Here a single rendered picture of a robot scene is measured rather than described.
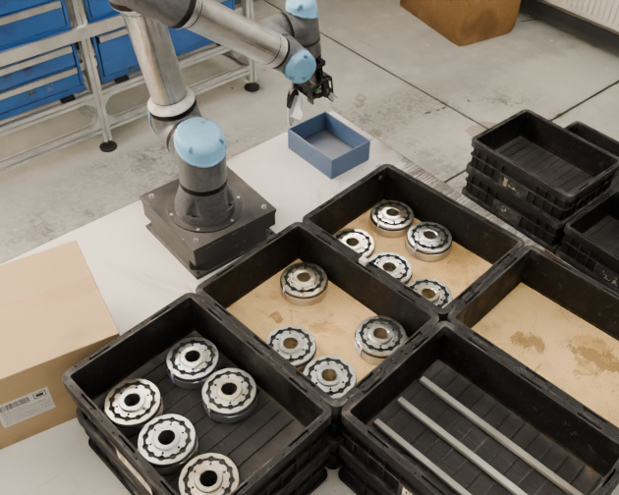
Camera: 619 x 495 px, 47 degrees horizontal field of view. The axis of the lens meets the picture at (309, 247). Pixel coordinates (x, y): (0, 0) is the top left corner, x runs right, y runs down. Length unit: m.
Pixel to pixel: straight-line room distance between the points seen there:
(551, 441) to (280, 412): 0.50
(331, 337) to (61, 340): 0.53
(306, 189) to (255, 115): 1.61
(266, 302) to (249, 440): 0.33
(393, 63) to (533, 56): 0.79
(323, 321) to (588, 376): 0.53
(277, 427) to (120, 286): 0.63
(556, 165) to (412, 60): 1.68
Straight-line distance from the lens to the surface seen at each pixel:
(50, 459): 1.55
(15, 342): 1.48
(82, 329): 1.46
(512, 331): 1.55
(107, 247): 1.91
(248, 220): 1.77
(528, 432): 1.41
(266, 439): 1.34
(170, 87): 1.70
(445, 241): 1.66
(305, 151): 2.10
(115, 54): 3.30
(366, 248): 1.62
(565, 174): 2.58
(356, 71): 3.96
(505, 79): 4.04
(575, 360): 1.54
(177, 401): 1.40
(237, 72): 3.68
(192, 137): 1.66
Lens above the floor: 1.98
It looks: 44 degrees down
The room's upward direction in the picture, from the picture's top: 1 degrees clockwise
